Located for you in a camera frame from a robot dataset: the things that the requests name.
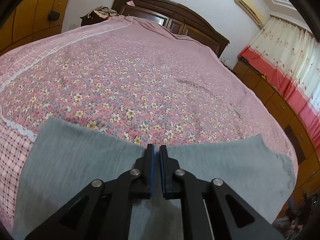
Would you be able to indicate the dark wooden headboard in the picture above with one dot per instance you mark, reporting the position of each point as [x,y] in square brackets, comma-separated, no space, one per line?
[177,18]

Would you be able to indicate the grey sweatpants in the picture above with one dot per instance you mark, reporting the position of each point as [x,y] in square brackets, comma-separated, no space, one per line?
[66,157]

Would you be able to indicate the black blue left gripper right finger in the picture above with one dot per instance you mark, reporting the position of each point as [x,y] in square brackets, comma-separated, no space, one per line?
[211,209]

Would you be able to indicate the dark bedside table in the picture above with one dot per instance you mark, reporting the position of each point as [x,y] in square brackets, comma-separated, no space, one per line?
[94,19]

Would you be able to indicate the pink floral bedspread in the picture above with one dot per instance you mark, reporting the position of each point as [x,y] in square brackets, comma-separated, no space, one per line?
[128,77]

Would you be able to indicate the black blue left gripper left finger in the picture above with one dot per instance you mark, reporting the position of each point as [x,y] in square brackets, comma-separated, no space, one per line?
[102,210]

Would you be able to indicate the clothes pile on nightstand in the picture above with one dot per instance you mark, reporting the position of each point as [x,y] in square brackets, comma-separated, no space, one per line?
[102,12]

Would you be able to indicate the long wooden cabinet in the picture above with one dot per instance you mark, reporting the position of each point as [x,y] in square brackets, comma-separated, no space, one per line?
[308,163]

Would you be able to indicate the black hanging bag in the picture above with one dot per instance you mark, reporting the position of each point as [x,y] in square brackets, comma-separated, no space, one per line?
[53,14]

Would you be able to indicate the cream air conditioner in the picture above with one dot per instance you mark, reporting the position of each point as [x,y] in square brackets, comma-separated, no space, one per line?
[252,11]

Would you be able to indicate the wooden wardrobe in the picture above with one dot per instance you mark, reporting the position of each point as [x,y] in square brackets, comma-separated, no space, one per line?
[29,22]

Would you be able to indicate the white and red curtain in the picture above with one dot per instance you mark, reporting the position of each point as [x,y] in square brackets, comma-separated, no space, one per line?
[289,58]

